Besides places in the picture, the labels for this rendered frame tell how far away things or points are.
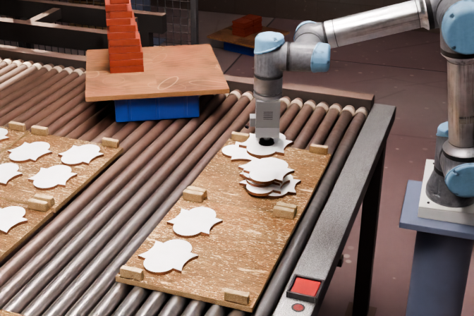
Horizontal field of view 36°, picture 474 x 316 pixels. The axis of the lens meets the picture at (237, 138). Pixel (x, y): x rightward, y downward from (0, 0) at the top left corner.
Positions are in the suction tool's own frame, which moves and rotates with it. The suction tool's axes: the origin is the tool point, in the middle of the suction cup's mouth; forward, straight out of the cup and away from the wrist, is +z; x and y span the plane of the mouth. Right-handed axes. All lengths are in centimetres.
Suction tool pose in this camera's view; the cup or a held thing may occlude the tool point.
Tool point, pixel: (266, 147)
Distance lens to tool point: 201.4
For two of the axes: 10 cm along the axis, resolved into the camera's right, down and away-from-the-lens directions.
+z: -0.1, 9.0, 4.3
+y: 0.0, 4.3, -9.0
